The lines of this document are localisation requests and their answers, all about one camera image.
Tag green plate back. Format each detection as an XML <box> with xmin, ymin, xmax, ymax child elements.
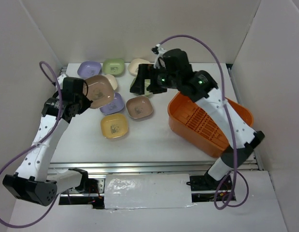
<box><xmin>102</xmin><ymin>58</ymin><xmax>125</xmax><ymax>76</ymax></box>

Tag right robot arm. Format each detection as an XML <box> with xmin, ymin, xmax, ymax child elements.
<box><xmin>130</xmin><ymin>44</ymin><xmax>265</xmax><ymax>189</ymax></box>

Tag white foil cover sheet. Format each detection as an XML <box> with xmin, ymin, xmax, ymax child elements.
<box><xmin>104</xmin><ymin>174</ymin><xmax>192</xmax><ymax>209</ymax></box>

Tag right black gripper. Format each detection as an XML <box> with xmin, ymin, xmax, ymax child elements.
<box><xmin>129</xmin><ymin>63</ymin><xmax>180</xmax><ymax>94</ymax></box>

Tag aluminium rail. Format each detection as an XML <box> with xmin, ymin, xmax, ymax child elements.
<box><xmin>47</xmin><ymin>161</ymin><xmax>258</xmax><ymax>176</ymax></box>

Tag yellow plate front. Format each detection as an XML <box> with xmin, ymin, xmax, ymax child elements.
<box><xmin>100</xmin><ymin>113</ymin><xmax>128</xmax><ymax>139</ymax></box>

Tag green plate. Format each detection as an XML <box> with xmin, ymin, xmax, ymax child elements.
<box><xmin>130</xmin><ymin>77</ymin><xmax>153</xmax><ymax>98</ymax></box>
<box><xmin>102</xmin><ymin>58</ymin><xmax>125</xmax><ymax>76</ymax></box>

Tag brown plate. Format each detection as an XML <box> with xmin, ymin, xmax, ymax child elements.
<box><xmin>126</xmin><ymin>96</ymin><xmax>154</xmax><ymax>119</ymax></box>
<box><xmin>83</xmin><ymin>75</ymin><xmax>114</xmax><ymax>109</ymax></box>

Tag orange plastic bin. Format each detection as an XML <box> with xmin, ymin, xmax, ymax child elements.
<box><xmin>167</xmin><ymin>92</ymin><xmax>254</xmax><ymax>159</ymax></box>

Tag purple plate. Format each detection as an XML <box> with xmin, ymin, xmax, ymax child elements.
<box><xmin>77</xmin><ymin>61</ymin><xmax>102</xmax><ymax>79</ymax></box>
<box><xmin>100</xmin><ymin>92</ymin><xmax>125</xmax><ymax>115</ymax></box>

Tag cream plate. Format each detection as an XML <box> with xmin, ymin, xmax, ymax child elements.
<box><xmin>104</xmin><ymin>74</ymin><xmax>118</xmax><ymax>91</ymax></box>
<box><xmin>128</xmin><ymin>58</ymin><xmax>151</xmax><ymax>76</ymax></box>

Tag cream plate back right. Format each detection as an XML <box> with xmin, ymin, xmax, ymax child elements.
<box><xmin>128</xmin><ymin>58</ymin><xmax>151</xmax><ymax>76</ymax></box>

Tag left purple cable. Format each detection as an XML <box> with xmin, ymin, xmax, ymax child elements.
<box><xmin>0</xmin><ymin>60</ymin><xmax>70</xmax><ymax>228</ymax></box>

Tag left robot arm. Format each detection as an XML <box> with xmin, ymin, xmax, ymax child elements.
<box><xmin>2</xmin><ymin>77</ymin><xmax>92</xmax><ymax>206</ymax></box>

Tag cream plate middle left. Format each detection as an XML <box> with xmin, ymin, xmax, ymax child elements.
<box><xmin>104</xmin><ymin>74</ymin><xmax>118</xmax><ymax>91</ymax></box>

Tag green plate middle right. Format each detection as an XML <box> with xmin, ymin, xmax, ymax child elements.
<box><xmin>130</xmin><ymin>77</ymin><xmax>153</xmax><ymax>98</ymax></box>

